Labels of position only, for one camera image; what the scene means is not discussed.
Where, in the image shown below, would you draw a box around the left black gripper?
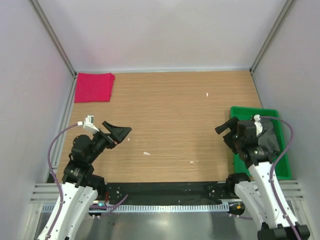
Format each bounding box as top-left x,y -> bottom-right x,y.
86,121 -> 131,164

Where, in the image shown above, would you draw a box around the grey t shirt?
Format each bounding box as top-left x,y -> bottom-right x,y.
258,118 -> 280,155

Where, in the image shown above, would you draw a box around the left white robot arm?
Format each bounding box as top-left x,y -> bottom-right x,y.
38,115 -> 132,240

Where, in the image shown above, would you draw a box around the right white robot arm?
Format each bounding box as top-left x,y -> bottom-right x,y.
215,114 -> 311,240

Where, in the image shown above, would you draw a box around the folded pink t shirt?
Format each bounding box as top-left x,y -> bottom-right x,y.
74,73 -> 116,103

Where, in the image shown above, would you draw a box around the green plastic tray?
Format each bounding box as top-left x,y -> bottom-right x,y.
229,106 -> 293,180

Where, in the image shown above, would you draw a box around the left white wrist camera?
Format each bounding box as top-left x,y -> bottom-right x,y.
77,115 -> 100,135

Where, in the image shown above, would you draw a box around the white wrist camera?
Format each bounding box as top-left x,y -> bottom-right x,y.
77,115 -> 100,135
253,114 -> 263,137

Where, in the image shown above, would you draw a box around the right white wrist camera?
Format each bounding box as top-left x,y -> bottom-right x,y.
253,114 -> 263,137

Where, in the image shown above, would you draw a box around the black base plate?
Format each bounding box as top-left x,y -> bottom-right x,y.
106,181 -> 234,206

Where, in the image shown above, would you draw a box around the white slotted cable duct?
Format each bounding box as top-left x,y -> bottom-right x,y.
41,203 -> 230,214

